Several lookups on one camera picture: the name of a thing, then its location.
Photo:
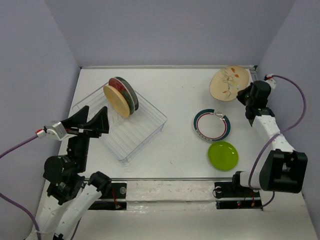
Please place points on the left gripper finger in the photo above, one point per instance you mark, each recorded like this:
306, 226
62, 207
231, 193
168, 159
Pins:
78, 120
98, 125

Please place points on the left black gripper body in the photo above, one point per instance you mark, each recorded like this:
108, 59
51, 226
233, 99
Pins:
85, 131

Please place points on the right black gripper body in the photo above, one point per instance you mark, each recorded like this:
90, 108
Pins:
243, 95

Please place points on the beige patterned plate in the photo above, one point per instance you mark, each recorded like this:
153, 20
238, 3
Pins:
228, 81

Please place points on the yellow plate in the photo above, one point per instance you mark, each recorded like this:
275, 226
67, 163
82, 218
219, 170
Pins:
117, 101

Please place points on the green red striped plate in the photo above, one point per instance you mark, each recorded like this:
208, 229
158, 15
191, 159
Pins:
211, 125

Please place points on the red teal flower plate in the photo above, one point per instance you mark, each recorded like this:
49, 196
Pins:
114, 82

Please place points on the green rim lettered plate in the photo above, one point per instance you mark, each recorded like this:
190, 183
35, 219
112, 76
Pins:
131, 91

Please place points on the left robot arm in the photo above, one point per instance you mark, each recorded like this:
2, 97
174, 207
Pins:
64, 205

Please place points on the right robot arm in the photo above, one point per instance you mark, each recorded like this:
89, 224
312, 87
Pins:
278, 166

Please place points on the lime green plate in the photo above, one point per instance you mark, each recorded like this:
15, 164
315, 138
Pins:
223, 156

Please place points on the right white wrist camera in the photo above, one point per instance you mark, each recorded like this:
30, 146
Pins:
269, 78

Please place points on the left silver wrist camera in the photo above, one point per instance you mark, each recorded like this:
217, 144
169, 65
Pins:
56, 131

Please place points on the clear wire dish rack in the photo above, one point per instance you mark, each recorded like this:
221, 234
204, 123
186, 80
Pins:
126, 135

